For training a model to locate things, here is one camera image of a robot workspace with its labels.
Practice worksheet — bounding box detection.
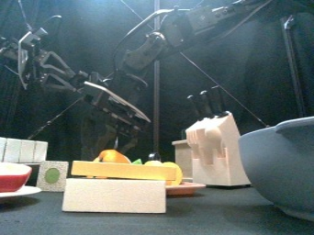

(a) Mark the orange toy food piece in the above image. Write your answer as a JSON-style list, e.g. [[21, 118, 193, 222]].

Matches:
[[93, 149, 133, 164]]

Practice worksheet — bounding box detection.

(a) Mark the grey cube with green dot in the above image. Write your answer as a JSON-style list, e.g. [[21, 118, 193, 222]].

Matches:
[[37, 161, 70, 193]]

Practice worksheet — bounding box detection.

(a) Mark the white segmented toy rice block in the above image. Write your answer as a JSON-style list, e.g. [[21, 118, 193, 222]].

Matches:
[[0, 137, 50, 163]]

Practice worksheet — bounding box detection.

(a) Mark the yellow topped white toy block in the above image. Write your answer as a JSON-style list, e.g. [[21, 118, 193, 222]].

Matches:
[[62, 160, 178, 214]]

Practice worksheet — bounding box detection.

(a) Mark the pale wooden knife block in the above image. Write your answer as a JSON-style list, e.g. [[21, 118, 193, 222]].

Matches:
[[185, 111, 252, 187]]

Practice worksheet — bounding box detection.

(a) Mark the red bowl white inside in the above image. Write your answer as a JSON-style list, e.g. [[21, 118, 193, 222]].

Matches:
[[0, 162, 34, 194]]

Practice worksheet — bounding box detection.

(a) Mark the small white plate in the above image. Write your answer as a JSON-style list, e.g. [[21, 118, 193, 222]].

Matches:
[[0, 185, 43, 203]]

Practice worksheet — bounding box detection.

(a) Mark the blue toy pan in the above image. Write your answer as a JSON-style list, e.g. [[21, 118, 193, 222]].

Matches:
[[238, 116, 314, 222]]

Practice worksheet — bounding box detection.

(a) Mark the vertical metal frame pole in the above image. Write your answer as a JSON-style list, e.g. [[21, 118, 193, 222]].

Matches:
[[154, 0, 162, 154]]

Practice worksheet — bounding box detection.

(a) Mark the thin diagonal cord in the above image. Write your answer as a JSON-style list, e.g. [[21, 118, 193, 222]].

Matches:
[[120, 0, 272, 129], [26, 95, 87, 140]]

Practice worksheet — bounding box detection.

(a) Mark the black handled toy knife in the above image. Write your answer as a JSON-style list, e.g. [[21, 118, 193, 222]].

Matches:
[[210, 85, 232, 118], [188, 95, 205, 122], [200, 89, 217, 119]]

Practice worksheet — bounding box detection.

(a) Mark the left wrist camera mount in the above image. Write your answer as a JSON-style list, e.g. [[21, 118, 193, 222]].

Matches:
[[17, 27, 81, 94]]

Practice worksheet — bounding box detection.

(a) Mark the dark side frame pole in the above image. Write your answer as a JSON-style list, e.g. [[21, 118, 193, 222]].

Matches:
[[281, 14, 308, 118]]

